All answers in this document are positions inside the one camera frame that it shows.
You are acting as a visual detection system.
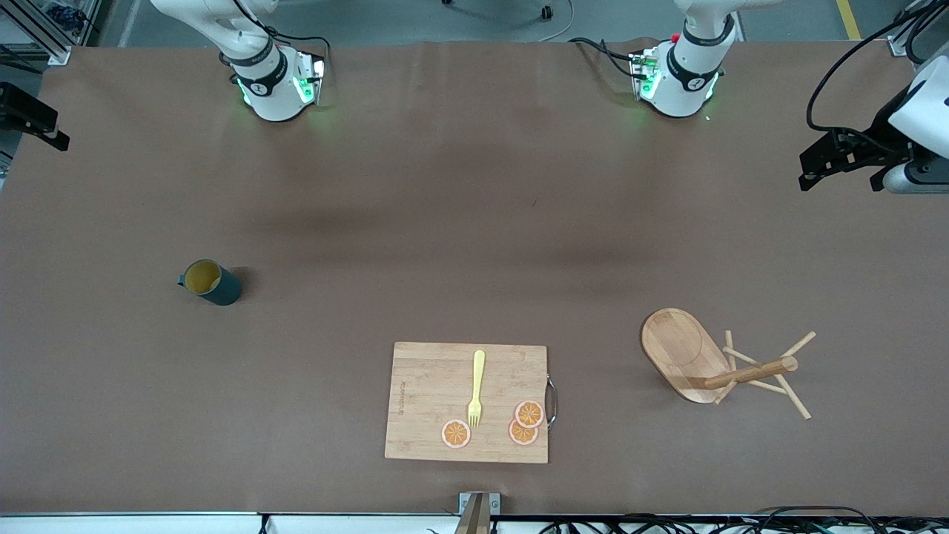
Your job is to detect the aluminium frame with blue cables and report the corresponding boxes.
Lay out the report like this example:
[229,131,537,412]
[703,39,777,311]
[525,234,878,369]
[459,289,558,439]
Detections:
[0,0,101,66]

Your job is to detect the aluminium frame post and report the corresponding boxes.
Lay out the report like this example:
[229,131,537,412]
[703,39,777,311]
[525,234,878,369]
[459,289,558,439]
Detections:
[886,0,949,59]

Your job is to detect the black cable tangle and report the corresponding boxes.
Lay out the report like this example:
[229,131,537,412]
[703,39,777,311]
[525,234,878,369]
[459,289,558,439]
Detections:
[541,518,750,534]

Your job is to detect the white floor cable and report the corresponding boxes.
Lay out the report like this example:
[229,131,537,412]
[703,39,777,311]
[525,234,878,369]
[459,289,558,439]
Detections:
[538,0,576,43]

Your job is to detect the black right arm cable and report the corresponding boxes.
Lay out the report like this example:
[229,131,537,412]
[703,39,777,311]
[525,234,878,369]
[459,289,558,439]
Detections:
[230,0,332,75]

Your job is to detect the teal ribbed mug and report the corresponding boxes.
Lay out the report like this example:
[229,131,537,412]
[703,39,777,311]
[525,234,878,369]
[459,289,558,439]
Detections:
[176,259,243,306]

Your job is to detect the black looped cable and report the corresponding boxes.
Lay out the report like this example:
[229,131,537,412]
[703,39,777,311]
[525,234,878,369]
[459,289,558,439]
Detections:
[753,506,884,534]

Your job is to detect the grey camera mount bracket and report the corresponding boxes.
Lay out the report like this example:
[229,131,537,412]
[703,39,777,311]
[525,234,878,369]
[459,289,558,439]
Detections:
[458,492,500,534]

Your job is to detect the bamboo cutting board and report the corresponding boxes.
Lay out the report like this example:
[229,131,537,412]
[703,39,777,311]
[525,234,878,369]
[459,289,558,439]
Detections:
[384,341,549,465]

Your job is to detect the black base power cable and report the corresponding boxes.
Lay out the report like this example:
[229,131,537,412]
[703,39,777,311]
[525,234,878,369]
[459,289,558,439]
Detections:
[569,36,640,81]

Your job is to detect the yellow plastic fork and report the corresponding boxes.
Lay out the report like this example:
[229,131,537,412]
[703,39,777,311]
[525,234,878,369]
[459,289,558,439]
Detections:
[467,349,487,429]

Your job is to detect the wooden mug tree rack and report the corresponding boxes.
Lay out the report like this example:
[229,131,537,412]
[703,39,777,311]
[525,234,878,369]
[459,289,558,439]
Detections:
[641,308,817,421]

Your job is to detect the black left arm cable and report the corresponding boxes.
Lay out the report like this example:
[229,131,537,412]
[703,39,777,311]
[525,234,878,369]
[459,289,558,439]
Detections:
[807,0,949,134]

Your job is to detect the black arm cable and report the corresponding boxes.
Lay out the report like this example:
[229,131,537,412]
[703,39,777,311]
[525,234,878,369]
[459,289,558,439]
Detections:
[230,0,332,75]
[807,0,949,134]

